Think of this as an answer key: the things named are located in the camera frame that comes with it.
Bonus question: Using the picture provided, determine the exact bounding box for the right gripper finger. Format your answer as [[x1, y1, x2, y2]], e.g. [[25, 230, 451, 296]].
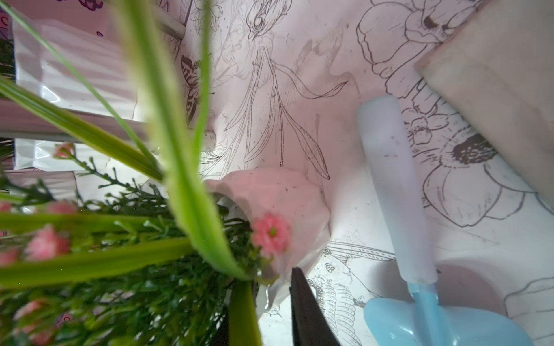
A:
[[290, 268, 340, 346]]

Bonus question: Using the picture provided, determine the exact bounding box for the light blue garden trowel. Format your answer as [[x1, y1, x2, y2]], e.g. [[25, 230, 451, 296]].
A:
[[356, 96, 532, 345]]

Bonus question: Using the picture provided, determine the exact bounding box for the white two-tier rack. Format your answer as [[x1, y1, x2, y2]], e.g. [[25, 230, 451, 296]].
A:
[[0, 0, 217, 200]]

